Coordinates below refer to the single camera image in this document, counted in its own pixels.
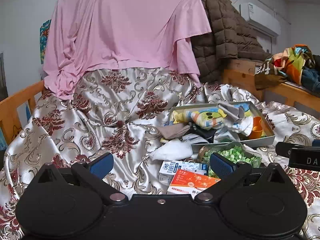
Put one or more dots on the white blue patterned sock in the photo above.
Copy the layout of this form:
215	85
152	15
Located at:
243	126

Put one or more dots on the floral satin bedspread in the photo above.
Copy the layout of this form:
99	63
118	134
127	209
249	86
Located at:
119	111

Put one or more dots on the green patterned cloth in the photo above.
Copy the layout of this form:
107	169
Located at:
233	151

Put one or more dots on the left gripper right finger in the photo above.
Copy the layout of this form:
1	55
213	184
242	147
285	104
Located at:
231	176

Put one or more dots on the wooden left bed rail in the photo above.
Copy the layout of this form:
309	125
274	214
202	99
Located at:
10	121

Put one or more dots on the beige knit sock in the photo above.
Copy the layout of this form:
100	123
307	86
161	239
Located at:
173	131

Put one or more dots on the white air conditioner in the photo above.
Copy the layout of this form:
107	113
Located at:
259	19

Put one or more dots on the orange plastic cup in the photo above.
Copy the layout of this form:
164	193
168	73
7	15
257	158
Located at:
257	129

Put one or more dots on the white blue medicine box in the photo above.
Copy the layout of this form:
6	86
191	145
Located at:
169	168

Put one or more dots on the wooden bed frame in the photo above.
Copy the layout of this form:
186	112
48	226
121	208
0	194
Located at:
240	73

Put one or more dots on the colourful patchwork cloth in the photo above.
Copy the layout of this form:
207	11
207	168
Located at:
293	60

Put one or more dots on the brown printed bag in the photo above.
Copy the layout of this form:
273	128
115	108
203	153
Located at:
268	75

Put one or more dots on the white folded cloth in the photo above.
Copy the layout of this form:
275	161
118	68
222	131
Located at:
172	150

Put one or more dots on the brown quilted jacket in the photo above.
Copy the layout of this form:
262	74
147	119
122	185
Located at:
231	38

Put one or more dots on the black sock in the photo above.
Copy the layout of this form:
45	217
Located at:
198	135

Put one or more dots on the grey box with cartoon picture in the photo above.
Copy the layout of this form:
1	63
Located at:
267	137

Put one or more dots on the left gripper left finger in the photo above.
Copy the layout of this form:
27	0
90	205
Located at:
91	175

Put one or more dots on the blue denim garment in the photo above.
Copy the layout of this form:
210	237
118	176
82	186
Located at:
310	80

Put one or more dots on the pink hanging sheet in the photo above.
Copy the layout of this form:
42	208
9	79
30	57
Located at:
87	35

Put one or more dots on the colourful left wall poster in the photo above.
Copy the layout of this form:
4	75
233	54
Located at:
44	32

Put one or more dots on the striped cartoon sock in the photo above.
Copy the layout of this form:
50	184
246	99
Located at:
210	118

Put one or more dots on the orange medicine box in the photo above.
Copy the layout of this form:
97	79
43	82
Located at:
186	182

